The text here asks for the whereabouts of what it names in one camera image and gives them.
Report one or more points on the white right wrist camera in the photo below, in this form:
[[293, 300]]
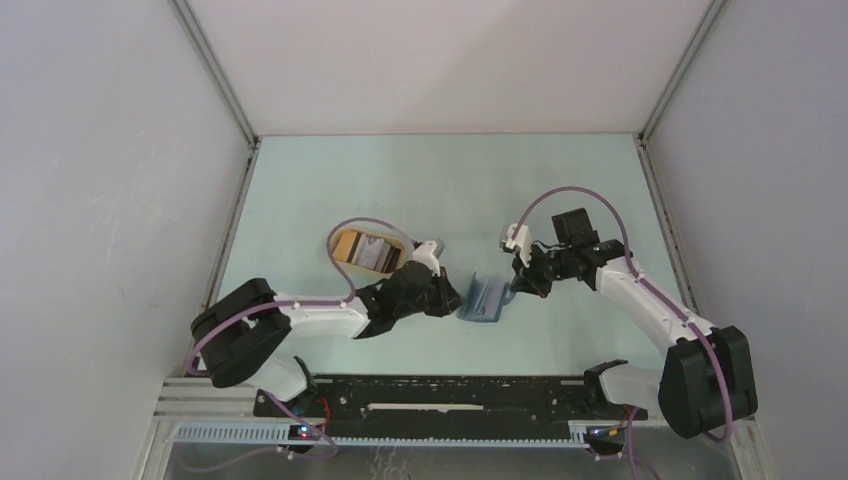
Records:
[[517, 240]]

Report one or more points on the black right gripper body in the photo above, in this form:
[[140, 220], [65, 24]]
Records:
[[544, 267]]

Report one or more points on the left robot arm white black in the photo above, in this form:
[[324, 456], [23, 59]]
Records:
[[238, 338]]

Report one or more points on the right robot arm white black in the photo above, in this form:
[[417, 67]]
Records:
[[707, 379]]

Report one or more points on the gold credit card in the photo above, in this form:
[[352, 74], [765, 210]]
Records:
[[347, 246]]

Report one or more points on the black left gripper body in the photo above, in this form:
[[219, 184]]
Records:
[[426, 303]]

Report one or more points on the white grey credit card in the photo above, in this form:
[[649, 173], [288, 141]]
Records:
[[373, 253]]

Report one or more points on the blue card holder wallet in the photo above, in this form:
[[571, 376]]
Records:
[[485, 300]]

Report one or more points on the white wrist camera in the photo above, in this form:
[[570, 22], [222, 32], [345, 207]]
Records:
[[517, 240], [428, 253]]

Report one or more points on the aluminium frame rail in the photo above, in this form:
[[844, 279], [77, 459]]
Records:
[[193, 409]]

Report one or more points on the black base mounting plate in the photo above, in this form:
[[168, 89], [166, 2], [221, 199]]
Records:
[[462, 408]]

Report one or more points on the beige oval card tray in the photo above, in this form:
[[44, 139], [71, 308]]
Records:
[[397, 260]]

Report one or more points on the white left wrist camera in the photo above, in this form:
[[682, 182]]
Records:
[[428, 253]]

